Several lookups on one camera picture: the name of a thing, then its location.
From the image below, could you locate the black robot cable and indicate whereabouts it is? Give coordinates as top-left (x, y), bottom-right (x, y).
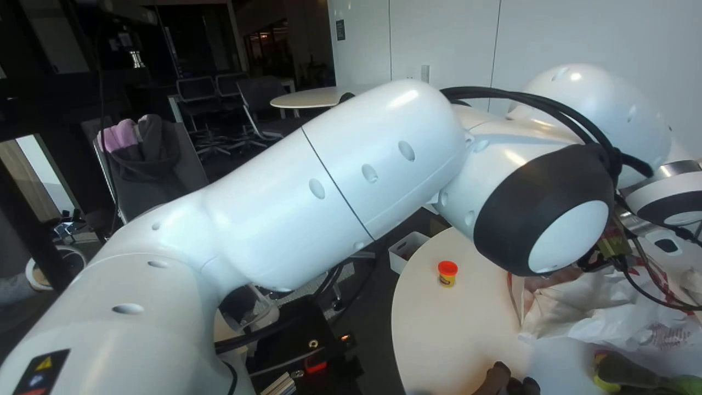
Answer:
top-left (439, 84), bottom-right (657, 183)

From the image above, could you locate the red yellow small cup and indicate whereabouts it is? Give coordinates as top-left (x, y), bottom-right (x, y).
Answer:
top-left (437, 261), bottom-right (458, 287)

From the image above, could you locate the brown plush toy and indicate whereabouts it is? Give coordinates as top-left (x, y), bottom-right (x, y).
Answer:
top-left (474, 361), bottom-right (540, 395)

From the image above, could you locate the white red plastic bag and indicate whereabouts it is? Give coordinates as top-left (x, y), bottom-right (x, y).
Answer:
top-left (509, 230), bottom-right (702, 359)

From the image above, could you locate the white open cardboard box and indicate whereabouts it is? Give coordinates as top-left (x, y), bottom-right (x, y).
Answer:
top-left (388, 230), bottom-right (428, 275)

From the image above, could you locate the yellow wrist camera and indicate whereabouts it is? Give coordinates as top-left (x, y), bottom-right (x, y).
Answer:
top-left (598, 234), bottom-right (633, 264)

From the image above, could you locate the black controller box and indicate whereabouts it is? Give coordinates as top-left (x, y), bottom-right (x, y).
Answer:
top-left (246, 297), bottom-right (362, 395)

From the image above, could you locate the yellow green small cup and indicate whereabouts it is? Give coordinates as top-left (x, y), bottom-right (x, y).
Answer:
top-left (593, 351), bottom-right (629, 395)

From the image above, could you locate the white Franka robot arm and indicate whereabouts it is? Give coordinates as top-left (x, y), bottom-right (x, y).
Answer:
top-left (0, 64), bottom-right (702, 395)

